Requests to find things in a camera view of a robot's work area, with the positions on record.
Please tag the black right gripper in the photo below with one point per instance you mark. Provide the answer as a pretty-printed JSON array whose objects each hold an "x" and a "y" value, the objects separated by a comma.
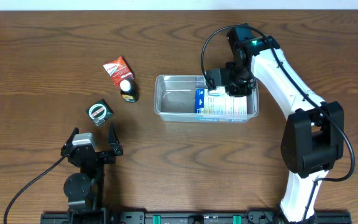
[{"x": 235, "y": 89}]

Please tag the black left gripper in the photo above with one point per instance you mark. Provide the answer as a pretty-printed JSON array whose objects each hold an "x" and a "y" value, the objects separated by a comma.
[{"x": 116, "y": 149}]

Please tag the white green medicine box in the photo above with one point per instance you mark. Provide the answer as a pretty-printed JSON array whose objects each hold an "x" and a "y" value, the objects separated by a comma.
[{"x": 219, "y": 91}]

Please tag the blue snack packet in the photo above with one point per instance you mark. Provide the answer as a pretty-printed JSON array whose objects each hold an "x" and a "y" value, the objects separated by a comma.
[{"x": 224, "y": 107}]

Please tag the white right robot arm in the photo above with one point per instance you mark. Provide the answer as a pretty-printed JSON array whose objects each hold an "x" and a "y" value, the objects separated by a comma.
[{"x": 313, "y": 138}]

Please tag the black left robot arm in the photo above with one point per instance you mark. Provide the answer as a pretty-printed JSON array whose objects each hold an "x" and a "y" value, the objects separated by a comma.
[{"x": 84, "y": 189}]

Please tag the clear plastic container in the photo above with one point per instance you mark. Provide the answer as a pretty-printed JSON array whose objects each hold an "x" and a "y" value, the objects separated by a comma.
[{"x": 174, "y": 100}]

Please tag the dark green round-label box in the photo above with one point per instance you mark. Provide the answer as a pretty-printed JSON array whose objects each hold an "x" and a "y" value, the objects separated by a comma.
[{"x": 100, "y": 112}]

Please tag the small dark bottle white cap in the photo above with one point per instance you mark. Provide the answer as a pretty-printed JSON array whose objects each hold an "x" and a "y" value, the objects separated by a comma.
[{"x": 129, "y": 91}]

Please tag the red white sachet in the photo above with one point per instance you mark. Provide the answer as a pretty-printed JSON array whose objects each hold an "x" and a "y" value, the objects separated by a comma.
[{"x": 118, "y": 70}]

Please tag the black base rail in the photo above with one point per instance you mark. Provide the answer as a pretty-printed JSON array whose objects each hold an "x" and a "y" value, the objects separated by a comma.
[{"x": 250, "y": 217}]

